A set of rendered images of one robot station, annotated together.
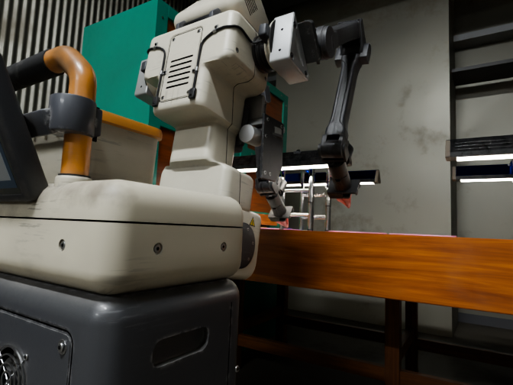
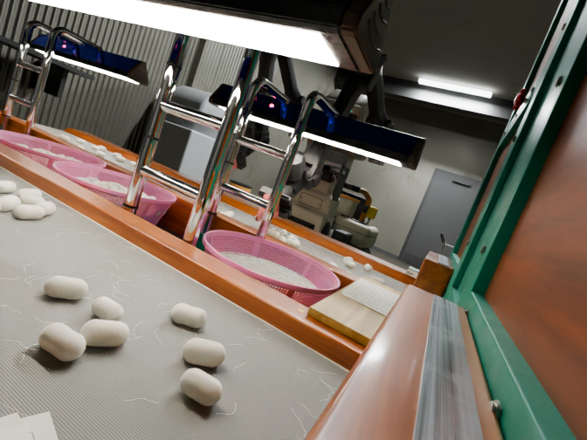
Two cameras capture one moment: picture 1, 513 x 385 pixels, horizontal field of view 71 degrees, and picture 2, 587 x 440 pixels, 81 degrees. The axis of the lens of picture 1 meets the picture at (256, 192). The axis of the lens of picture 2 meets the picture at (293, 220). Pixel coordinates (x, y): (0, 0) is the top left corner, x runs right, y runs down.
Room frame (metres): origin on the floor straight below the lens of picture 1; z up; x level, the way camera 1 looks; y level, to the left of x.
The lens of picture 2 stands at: (2.56, -0.18, 0.92)
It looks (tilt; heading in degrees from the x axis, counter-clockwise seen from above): 7 degrees down; 172
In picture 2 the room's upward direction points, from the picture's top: 20 degrees clockwise
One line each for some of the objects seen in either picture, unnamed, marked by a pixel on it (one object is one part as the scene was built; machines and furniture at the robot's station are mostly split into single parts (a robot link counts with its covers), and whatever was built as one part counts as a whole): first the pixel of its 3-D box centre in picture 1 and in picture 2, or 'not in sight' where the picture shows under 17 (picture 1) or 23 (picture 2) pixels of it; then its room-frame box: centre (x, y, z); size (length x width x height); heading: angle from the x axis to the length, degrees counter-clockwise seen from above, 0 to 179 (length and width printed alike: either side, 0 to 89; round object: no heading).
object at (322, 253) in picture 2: not in sight; (169, 189); (1.33, -0.45, 0.73); 1.81 x 0.30 x 0.02; 59
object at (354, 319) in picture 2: not in sight; (384, 310); (2.05, 0.08, 0.77); 0.33 x 0.15 x 0.01; 149
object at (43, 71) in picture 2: not in sight; (51, 93); (1.18, -0.99, 0.90); 0.20 x 0.19 x 0.45; 59
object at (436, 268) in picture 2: not in sight; (434, 271); (1.78, 0.30, 0.83); 0.30 x 0.06 x 0.07; 149
